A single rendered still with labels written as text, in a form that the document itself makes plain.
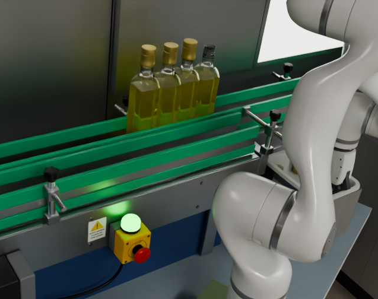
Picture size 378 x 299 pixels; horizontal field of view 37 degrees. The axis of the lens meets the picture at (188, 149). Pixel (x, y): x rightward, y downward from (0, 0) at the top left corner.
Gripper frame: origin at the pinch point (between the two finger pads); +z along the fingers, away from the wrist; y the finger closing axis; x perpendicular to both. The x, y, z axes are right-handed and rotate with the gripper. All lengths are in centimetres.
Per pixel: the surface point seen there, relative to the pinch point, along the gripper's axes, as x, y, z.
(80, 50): -54, -40, -31
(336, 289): 66, -26, 98
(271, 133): -14.7, -10.3, -15.6
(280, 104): -0.5, -22.8, -14.4
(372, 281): 69, -13, 81
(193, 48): -32, -25, -36
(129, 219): -57, -6, -6
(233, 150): -24.1, -12.9, -11.5
